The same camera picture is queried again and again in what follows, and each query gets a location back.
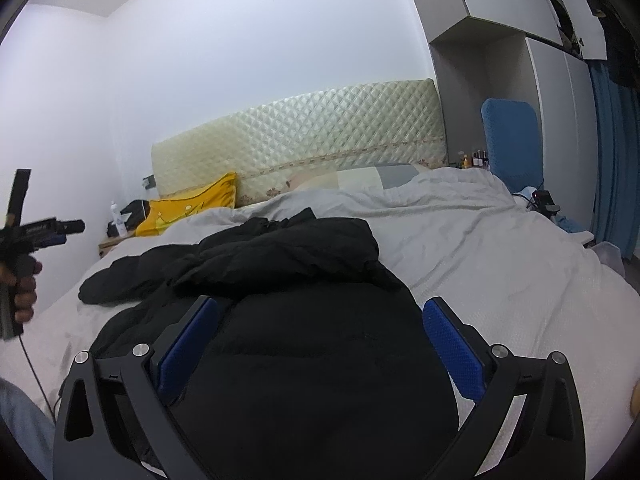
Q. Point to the yellow plush toy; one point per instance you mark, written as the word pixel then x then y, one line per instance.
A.
pixel 635 400

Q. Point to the black bag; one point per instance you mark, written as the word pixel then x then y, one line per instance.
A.
pixel 135 212

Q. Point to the yellow pillow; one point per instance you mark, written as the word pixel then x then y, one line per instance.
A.
pixel 185 207

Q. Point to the white bottle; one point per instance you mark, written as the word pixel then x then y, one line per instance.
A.
pixel 118 222

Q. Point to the orange bottle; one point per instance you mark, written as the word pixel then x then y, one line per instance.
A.
pixel 466 161

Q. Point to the person's left hand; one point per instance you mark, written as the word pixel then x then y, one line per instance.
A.
pixel 26 300

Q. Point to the blue cloth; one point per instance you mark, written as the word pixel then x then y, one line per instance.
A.
pixel 570 225

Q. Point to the blue chair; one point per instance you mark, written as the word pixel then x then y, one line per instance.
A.
pixel 510 135

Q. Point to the wall socket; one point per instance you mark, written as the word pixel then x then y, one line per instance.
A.
pixel 148 182

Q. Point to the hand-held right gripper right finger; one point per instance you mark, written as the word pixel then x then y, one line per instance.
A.
pixel 452 350

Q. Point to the black device with red light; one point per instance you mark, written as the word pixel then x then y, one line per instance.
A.
pixel 546 202

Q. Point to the grey patchwork pillow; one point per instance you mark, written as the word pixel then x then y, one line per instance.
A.
pixel 360 176

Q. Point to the white plastic bag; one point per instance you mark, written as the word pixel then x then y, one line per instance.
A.
pixel 609 257

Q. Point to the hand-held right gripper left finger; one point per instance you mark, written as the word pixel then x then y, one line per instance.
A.
pixel 187 355

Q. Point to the blue curtain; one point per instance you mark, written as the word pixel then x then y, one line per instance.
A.
pixel 615 160

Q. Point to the small bottles on shelf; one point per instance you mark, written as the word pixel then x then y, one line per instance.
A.
pixel 481 158

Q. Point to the wooden nightstand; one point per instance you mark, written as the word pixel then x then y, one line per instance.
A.
pixel 112 246

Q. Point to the black puffer jacket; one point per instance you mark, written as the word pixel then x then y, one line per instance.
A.
pixel 310 350

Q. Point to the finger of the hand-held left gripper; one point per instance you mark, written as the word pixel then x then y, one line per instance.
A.
pixel 50 241
pixel 67 226

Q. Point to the cream quilted headboard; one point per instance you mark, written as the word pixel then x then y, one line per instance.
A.
pixel 325 130

